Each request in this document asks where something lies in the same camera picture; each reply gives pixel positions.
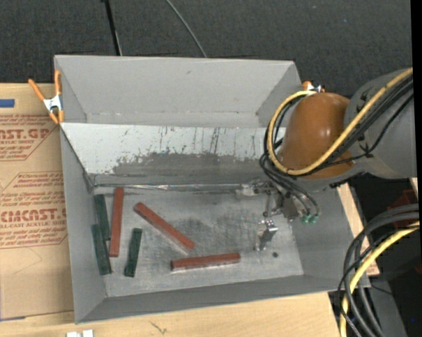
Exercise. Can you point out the dark green flat block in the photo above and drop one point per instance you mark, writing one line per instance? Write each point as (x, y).
(133, 252)
(102, 214)
(101, 251)

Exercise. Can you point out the brown cardboard board red print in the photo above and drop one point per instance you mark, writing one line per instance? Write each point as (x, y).
(30, 193)

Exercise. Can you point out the grey metal bin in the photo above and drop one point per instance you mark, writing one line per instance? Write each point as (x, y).
(206, 231)

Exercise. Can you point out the red-brown flat block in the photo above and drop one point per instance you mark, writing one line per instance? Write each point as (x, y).
(117, 220)
(164, 225)
(205, 261)

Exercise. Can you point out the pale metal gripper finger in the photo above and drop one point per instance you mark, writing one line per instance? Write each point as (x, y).
(273, 232)
(263, 239)

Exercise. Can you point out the black cylinder on white bracket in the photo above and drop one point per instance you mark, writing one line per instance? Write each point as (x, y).
(246, 190)

